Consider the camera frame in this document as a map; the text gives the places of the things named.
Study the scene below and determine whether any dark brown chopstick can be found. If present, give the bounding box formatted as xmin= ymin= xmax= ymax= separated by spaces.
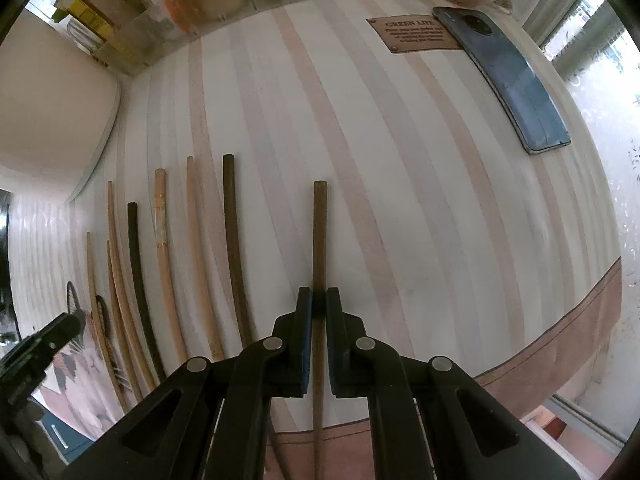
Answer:
xmin=311 ymin=181 xmax=328 ymax=480
xmin=215 ymin=154 xmax=291 ymax=479

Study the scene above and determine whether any cream utensil holder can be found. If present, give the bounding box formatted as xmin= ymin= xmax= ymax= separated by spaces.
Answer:
xmin=1 ymin=10 xmax=122 ymax=204

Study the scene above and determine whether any light banded chopstick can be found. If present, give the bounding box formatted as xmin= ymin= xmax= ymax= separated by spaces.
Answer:
xmin=153 ymin=168 xmax=188 ymax=364

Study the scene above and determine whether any light wooden chopstick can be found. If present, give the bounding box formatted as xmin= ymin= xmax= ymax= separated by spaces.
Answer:
xmin=106 ymin=181 xmax=155 ymax=391
xmin=186 ymin=156 xmax=224 ymax=361
xmin=107 ymin=252 xmax=143 ymax=402
xmin=85 ymin=232 xmax=130 ymax=414

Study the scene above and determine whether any black chopstick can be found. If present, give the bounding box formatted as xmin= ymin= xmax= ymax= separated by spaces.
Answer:
xmin=127 ymin=202 xmax=166 ymax=382

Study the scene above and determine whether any blue smartphone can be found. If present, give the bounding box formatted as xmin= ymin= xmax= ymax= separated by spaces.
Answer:
xmin=433 ymin=6 xmax=570 ymax=155

